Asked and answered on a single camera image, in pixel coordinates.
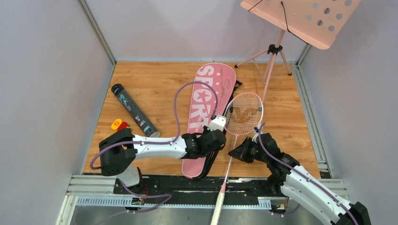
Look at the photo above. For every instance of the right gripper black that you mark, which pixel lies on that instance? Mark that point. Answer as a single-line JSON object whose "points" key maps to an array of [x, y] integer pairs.
{"points": [[241, 152]]}

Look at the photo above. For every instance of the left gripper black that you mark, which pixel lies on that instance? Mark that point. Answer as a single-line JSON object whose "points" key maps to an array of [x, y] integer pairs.
{"points": [[214, 139]]}

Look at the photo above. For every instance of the pink racket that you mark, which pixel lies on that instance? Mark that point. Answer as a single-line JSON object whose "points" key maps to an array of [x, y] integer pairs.
{"points": [[243, 114]]}

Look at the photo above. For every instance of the pink racket bag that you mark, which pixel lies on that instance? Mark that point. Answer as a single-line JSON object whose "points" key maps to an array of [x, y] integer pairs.
{"points": [[223, 79]]}

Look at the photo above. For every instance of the black shuttlecock tube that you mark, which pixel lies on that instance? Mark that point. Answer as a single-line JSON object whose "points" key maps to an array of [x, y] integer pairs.
{"points": [[139, 117]]}

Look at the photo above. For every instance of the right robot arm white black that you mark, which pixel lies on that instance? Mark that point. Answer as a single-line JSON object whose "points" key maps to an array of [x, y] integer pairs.
{"points": [[292, 180]]}

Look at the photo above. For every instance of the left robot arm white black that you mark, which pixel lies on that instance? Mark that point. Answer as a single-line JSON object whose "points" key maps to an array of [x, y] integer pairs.
{"points": [[119, 150]]}

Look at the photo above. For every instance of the yellow red green toy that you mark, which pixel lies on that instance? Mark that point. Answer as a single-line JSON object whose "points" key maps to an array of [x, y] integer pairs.
{"points": [[119, 124]]}

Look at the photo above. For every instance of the pink music stand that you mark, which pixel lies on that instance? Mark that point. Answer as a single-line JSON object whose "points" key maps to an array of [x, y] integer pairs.
{"points": [[315, 22]]}

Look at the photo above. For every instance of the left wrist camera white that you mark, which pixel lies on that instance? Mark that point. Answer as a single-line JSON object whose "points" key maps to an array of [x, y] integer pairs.
{"points": [[218, 123]]}

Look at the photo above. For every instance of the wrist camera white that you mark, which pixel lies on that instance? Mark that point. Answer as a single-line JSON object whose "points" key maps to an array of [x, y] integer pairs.
{"points": [[258, 130], [218, 123]]}

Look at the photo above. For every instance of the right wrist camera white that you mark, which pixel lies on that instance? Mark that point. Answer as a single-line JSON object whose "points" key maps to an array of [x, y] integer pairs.
{"points": [[258, 130]]}

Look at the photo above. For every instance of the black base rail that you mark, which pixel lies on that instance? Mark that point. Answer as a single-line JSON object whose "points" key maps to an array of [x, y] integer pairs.
{"points": [[179, 190]]}

